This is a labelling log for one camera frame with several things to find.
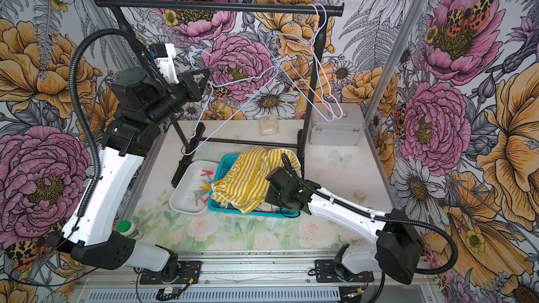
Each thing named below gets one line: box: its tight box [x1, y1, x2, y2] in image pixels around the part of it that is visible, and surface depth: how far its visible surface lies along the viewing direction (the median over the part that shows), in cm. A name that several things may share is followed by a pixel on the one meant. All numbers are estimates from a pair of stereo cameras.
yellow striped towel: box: [210, 146, 302, 214], surface depth 85 cm
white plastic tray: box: [169, 161, 219, 215], surface depth 95 cm
